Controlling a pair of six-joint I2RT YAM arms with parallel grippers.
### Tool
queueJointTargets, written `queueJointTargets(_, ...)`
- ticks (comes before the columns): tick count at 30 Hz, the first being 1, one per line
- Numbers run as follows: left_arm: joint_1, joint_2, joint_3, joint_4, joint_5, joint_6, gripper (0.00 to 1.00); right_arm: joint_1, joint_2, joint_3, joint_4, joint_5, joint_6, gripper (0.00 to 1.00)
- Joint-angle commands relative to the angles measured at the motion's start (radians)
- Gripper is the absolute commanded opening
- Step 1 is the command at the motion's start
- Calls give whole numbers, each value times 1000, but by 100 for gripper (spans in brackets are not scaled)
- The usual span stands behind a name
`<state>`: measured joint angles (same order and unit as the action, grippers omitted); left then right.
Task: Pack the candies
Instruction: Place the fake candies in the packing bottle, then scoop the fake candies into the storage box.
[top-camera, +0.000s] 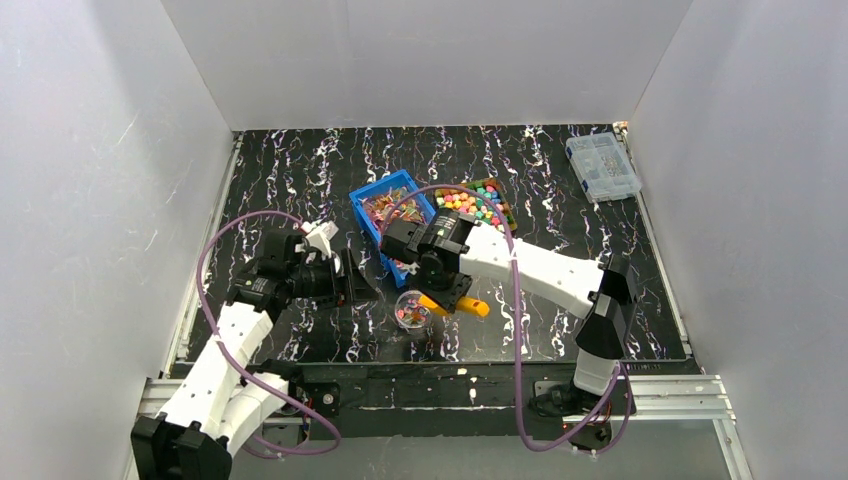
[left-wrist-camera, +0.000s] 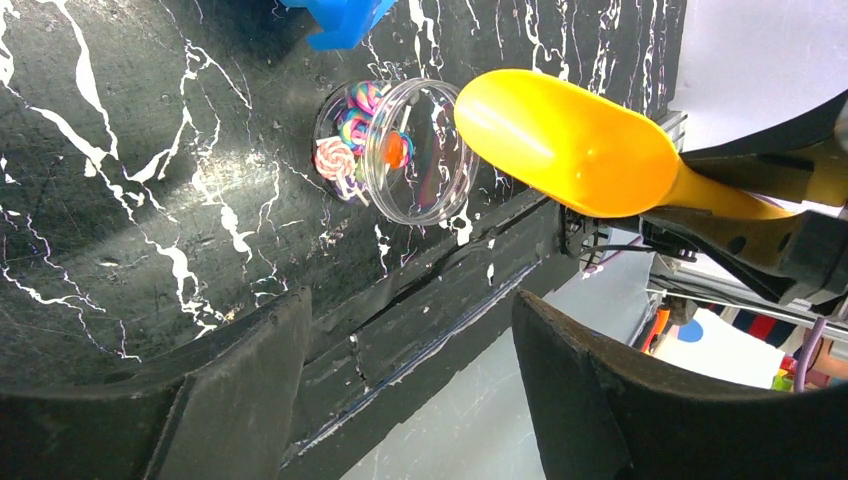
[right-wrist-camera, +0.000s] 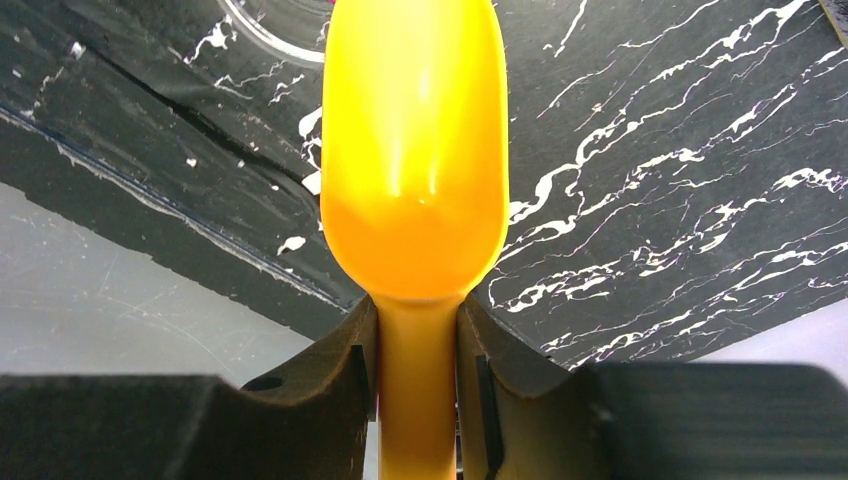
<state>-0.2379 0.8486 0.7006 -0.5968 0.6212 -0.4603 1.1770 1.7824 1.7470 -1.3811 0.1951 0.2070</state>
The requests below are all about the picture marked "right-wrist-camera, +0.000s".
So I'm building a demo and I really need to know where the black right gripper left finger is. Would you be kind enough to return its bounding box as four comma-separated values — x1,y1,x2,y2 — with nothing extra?
1,299,377,479

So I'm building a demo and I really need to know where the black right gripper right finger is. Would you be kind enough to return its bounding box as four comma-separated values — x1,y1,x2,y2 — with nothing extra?
457,299,847,479

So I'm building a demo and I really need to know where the orange plastic scoop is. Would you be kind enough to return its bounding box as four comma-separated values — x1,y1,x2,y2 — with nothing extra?
320,1,509,479

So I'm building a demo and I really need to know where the clear round plastic jar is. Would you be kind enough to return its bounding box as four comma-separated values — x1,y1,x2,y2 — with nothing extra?
217,0,335,69

